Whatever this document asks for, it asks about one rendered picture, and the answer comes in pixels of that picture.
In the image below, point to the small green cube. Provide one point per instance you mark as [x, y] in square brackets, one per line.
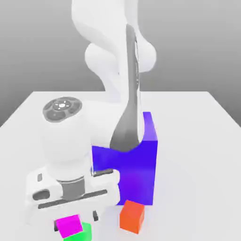
[84, 234]

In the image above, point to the small orange cube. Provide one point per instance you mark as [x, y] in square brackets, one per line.
[130, 216]

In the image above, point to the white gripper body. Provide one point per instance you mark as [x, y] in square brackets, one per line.
[75, 207]

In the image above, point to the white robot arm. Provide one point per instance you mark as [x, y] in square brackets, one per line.
[105, 56]

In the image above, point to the small magenta cube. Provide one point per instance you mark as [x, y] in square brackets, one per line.
[69, 225]

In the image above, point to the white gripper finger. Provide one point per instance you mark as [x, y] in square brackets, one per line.
[95, 215]
[56, 226]

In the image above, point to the large blue box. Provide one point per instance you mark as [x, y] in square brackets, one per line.
[137, 169]

